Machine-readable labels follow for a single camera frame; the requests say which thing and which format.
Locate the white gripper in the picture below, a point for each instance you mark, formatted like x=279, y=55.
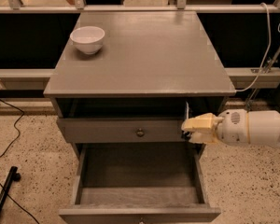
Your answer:
x=232, y=125

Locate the dark blueberry rxbar wrapper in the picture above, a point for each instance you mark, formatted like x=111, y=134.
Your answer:
x=186, y=131

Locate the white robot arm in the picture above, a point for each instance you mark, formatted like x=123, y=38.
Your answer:
x=263, y=128

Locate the round brass drawer knob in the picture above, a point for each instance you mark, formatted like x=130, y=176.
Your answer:
x=140, y=132

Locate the grey wooden drawer cabinet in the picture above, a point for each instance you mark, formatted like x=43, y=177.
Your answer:
x=150, y=65

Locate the open grey middle drawer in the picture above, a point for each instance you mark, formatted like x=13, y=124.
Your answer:
x=139, y=183

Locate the closed grey top drawer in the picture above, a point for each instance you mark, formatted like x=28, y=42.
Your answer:
x=116, y=130

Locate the white ceramic bowl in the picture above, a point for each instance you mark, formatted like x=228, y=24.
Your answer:
x=88, y=39

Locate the black stand leg with wheel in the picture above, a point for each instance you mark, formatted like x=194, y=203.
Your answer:
x=12, y=176

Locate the aluminium frame rail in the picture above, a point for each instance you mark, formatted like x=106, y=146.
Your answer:
x=61, y=6

